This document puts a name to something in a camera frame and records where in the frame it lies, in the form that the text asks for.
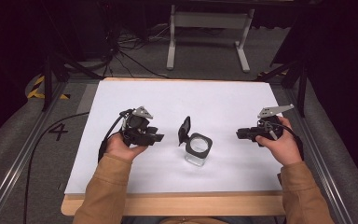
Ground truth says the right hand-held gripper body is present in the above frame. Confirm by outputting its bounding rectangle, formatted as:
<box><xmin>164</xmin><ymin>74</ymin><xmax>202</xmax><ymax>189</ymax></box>
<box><xmin>251</xmin><ymin>104</ymin><xmax>296</xmax><ymax>147</ymax></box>

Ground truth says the person's right hand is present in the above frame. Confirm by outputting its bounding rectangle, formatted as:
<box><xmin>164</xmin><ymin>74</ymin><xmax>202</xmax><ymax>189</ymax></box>
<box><xmin>255</xmin><ymin>116</ymin><xmax>303</xmax><ymax>167</ymax></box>

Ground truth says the white table sheet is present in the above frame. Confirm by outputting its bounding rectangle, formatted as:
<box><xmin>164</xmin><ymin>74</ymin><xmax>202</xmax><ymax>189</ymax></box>
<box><xmin>63</xmin><ymin>79</ymin><xmax>283</xmax><ymax>196</ymax></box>

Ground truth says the yellow black floor tape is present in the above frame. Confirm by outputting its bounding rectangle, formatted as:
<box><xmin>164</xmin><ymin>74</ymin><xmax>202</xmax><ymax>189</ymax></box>
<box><xmin>27</xmin><ymin>75</ymin><xmax>72</xmax><ymax>101</ymax></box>

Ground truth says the black floor cable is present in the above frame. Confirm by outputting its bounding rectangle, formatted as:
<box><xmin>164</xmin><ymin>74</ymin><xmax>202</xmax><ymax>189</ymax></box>
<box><xmin>22</xmin><ymin>111</ymin><xmax>90</xmax><ymax>224</ymax></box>

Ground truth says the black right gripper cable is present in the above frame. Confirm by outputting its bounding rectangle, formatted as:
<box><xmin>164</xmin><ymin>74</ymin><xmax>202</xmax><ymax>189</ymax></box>
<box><xmin>264</xmin><ymin>120</ymin><xmax>306</xmax><ymax>161</ymax></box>

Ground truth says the black metal stand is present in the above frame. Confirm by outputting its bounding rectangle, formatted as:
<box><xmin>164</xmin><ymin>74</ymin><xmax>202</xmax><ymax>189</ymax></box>
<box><xmin>41</xmin><ymin>50</ymin><xmax>104</xmax><ymax>112</ymax></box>
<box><xmin>255</xmin><ymin>59</ymin><xmax>310</xmax><ymax>119</ymax></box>

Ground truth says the bundle of black floor cables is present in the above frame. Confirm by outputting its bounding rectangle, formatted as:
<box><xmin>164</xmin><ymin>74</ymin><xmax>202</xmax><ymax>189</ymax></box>
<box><xmin>102</xmin><ymin>22</ymin><xmax>172</xmax><ymax>80</ymax></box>

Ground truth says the white metal table frame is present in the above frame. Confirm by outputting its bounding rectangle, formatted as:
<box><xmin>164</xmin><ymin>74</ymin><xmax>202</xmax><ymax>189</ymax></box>
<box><xmin>166</xmin><ymin>4</ymin><xmax>255</xmax><ymax>74</ymax></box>

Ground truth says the aluminium rail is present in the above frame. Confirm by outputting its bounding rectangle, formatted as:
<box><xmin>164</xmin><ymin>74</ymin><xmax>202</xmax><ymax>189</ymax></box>
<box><xmin>282</xmin><ymin>87</ymin><xmax>357</xmax><ymax>224</ymax></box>
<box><xmin>0</xmin><ymin>79</ymin><xmax>69</xmax><ymax>224</ymax></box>

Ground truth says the clear jar with black lid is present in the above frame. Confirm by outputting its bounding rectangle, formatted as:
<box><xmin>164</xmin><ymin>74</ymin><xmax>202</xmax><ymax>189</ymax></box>
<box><xmin>177</xmin><ymin>115</ymin><xmax>214</xmax><ymax>168</ymax></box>

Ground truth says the person's left hand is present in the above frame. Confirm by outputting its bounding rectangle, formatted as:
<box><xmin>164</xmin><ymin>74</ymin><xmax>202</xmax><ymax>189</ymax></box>
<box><xmin>104</xmin><ymin>132</ymin><xmax>149</xmax><ymax>163</ymax></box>

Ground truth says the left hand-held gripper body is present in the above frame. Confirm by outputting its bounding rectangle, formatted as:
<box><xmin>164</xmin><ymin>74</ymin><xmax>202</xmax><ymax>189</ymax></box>
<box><xmin>119</xmin><ymin>105</ymin><xmax>155</xmax><ymax>147</ymax></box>

